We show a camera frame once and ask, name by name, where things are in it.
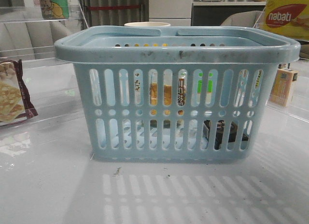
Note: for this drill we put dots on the bread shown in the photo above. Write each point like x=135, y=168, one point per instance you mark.
x=168, y=99

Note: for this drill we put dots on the light blue plastic basket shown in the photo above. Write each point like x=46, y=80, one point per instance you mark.
x=174, y=93

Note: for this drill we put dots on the white refrigerator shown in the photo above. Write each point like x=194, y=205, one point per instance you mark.
x=174, y=12

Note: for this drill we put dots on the clear acrylic left shelf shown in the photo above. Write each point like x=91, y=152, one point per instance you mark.
x=26, y=35

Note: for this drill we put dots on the red belt barrier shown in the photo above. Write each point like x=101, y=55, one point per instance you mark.
x=108, y=8

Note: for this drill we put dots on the peach patterned carton box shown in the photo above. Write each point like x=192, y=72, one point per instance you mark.
x=283, y=87

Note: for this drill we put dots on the maroon cracker bag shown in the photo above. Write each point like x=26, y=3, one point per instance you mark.
x=15, y=103

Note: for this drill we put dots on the green cartoon snack bag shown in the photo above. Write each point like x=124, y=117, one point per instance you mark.
x=54, y=9

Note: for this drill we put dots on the yellow nabati wafer box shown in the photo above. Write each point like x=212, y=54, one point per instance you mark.
x=288, y=18

